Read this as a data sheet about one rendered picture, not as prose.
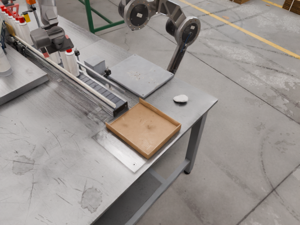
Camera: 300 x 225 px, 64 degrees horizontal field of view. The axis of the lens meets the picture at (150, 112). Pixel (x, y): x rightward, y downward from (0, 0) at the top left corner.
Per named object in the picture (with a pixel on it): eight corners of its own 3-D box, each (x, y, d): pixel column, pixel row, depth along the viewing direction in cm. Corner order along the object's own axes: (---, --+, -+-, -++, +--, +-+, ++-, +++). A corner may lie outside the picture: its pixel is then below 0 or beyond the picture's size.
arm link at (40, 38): (52, 7, 94) (50, 15, 102) (22, 15, 90) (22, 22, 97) (66, 37, 97) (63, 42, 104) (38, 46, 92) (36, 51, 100)
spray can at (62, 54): (63, 71, 153) (54, 42, 138) (70, 67, 156) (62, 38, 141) (68, 74, 151) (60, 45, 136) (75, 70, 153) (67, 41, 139)
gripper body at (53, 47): (42, 42, 106) (41, 34, 100) (63, 35, 111) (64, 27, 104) (49, 55, 107) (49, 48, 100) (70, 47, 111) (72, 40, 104)
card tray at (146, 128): (106, 127, 128) (105, 122, 125) (139, 102, 141) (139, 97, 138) (147, 159, 114) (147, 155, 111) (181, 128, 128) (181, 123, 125)
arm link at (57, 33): (67, 35, 98) (60, 22, 98) (51, 40, 95) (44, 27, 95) (66, 42, 104) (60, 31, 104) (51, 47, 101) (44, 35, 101)
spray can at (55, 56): (51, 62, 159) (41, 34, 144) (58, 59, 162) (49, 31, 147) (56, 65, 157) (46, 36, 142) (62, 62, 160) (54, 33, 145)
